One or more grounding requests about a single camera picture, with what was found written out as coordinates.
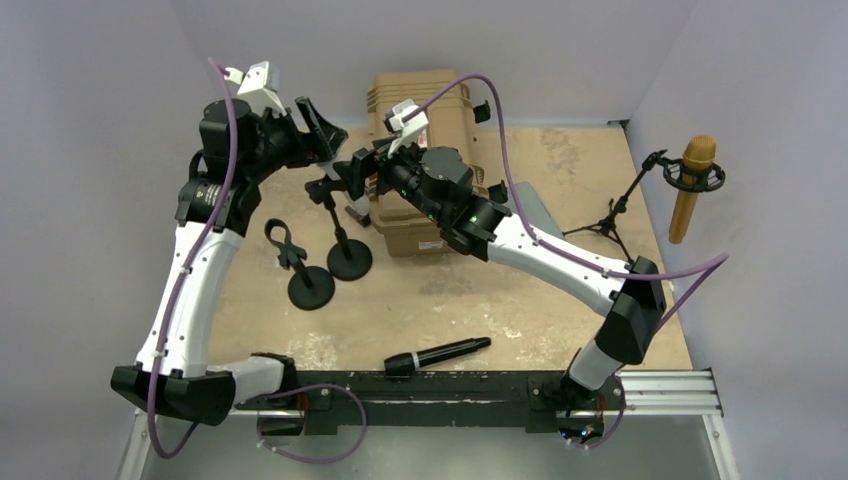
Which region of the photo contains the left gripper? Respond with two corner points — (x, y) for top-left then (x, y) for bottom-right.
(242, 96), (345, 184)

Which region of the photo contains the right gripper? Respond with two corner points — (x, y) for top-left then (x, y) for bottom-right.
(335, 131), (447, 225)

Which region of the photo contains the tan plastic tool case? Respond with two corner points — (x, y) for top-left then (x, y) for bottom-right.
(366, 69), (488, 258)

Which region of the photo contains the black round-base stand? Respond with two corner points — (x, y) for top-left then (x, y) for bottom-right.
(264, 218), (335, 311)
(304, 176), (373, 281)

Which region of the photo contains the black round-base stand front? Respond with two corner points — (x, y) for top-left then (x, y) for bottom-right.
(264, 218), (335, 311)

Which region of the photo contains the black microphone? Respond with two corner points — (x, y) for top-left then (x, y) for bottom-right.
(382, 337), (492, 380)

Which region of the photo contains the white microphone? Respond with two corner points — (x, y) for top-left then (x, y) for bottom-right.
(316, 156), (341, 181)

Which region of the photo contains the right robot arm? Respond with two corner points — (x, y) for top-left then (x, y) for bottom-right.
(331, 146), (666, 407)

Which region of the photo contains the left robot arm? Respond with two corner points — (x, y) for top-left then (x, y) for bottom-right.
(110, 96), (348, 426)

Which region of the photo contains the black tripod mic stand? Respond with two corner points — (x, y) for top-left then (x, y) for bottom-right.
(562, 150), (727, 263)

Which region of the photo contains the gold microphone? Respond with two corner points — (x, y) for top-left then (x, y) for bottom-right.
(668, 135), (717, 244)

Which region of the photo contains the grey zip pouch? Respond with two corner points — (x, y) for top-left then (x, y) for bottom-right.
(515, 182), (562, 237)

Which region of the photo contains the black L-shaped bracket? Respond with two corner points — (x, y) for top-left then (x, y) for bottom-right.
(345, 197), (371, 228)

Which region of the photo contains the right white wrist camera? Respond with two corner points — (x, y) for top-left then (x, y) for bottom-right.
(384, 98), (429, 158)

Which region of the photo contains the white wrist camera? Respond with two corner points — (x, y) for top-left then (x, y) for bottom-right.
(224, 61), (286, 115)
(384, 98), (429, 158)

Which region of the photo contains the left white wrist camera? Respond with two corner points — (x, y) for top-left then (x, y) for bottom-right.
(224, 61), (286, 115)

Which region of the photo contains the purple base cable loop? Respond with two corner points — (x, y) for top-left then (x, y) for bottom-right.
(256, 384), (370, 466)

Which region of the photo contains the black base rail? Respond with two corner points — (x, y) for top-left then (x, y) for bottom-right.
(243, 370), (624, 438)

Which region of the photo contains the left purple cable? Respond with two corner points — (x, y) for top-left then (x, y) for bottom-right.
(145, 56), (240, 461)

